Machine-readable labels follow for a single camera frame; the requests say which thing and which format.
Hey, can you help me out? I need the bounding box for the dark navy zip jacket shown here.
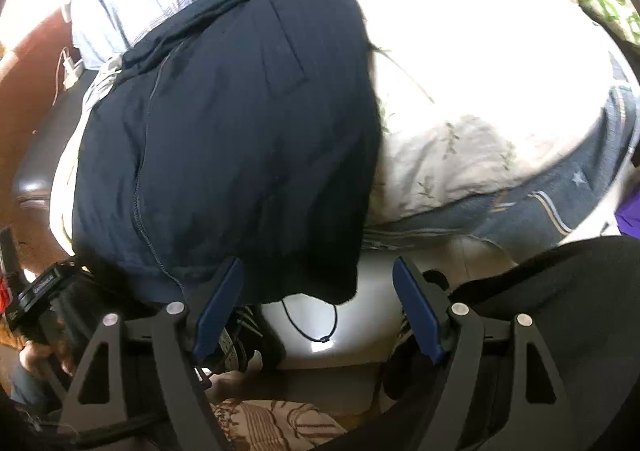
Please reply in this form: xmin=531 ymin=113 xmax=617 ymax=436
xmin=72 ymin=0 xmax=382 ymax=304

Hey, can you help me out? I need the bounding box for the person's left hand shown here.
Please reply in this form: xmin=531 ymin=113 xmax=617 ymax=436
xmin=19 ymin=274 xmax=101 ymax=377

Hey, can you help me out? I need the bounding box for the black striped sneaker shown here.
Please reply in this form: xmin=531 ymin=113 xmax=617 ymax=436
xmin=205 ymin=306 xmax=285 ymax=374

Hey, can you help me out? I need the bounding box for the brown patterned rug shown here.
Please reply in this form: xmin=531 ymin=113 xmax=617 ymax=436
xmin=210 ymin=399 xmax=347 ymax=451

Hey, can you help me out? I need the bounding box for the black bedside stool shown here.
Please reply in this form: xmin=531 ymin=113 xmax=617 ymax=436
xmin=12 ymin=70 xmax=96 ymax=210

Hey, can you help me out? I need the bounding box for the black trousers leg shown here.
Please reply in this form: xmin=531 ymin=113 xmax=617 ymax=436
xmin=384 ymin=234 xmax=640 ymax=451

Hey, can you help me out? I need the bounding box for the blue striped star blanket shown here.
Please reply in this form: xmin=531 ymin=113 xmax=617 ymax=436
xmin=363 ymin=53 xmax=639 ymax=263

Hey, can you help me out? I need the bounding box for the cream floral bedsheet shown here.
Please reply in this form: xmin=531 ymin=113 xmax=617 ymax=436
xmin=49 ymin=0 xmax=614 ymax=256

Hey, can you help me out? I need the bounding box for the black drawstring cord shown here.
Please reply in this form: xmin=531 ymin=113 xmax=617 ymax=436
xmin=278 ymin=297 xmax=340 ymax=344

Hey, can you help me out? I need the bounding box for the white charger with cable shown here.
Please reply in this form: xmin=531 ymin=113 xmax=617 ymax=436
xmin=52 ymin=47 xmax=85 ymax=104

